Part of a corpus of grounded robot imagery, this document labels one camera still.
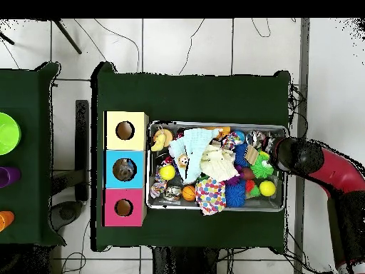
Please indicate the cream knitted cloth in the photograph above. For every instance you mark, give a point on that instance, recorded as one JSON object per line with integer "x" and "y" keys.
{"x": 218, "y": 165}

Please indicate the mint green cloth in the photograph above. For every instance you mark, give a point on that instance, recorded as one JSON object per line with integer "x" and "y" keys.
{"x": 194, "y": 142}

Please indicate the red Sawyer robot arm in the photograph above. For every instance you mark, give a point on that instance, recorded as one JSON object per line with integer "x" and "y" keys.
{"x": 336, "y": 174}

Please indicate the silver mesh bin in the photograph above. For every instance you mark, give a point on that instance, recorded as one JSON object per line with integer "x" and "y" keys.
{"x": 256, "y": 204}

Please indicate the wooden three-hole box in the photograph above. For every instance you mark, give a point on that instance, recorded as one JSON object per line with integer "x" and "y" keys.
{"x": 111, "y": 142}

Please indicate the green spiky monster toy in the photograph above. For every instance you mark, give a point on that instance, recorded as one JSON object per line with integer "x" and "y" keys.
{"x": 261, "y": 170}

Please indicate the plain yellow ball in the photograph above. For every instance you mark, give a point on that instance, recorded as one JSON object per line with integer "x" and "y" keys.
{"x": 267, "y": 188}

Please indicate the blue spiky ball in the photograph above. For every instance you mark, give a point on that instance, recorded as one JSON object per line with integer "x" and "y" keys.
{"x": 235, "y": 195}

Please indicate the polka dot cloth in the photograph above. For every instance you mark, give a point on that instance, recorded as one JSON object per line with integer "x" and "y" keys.
{"x": 211, "y": 197}

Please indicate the brown plush toy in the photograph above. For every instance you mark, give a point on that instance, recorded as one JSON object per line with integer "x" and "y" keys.
{"x": 183, "y": 160}

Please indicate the dark green tablecloth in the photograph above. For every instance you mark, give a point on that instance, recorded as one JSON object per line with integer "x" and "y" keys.
{"x": 28, "y": 85}
{"x": 185, "y": 97}

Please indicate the yellow tennis ball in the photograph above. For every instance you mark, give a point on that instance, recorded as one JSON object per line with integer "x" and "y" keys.
{"x": 167, "y": 172}

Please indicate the yellow plush duck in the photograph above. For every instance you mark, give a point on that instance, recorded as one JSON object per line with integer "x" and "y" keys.
{"x": 159, "y": 141}

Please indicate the black panel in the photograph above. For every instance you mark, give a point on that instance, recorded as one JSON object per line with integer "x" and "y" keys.
{"x": 82, "y": 128}

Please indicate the black tripod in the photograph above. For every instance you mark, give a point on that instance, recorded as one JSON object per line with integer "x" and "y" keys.
{"x": 68, "y": 37}

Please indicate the lime green bowl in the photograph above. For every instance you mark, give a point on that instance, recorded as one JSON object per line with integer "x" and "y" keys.
{"x": 8, "y": 134}

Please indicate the purple cup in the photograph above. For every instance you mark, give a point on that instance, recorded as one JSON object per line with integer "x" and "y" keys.
{"x": 10, "y": 177}

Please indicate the orange cup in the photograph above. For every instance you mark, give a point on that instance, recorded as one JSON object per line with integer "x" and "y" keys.
{"x": 5, "y": 220}

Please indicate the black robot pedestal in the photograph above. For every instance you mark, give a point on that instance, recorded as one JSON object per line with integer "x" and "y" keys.
{"x": 182, "y": 262}

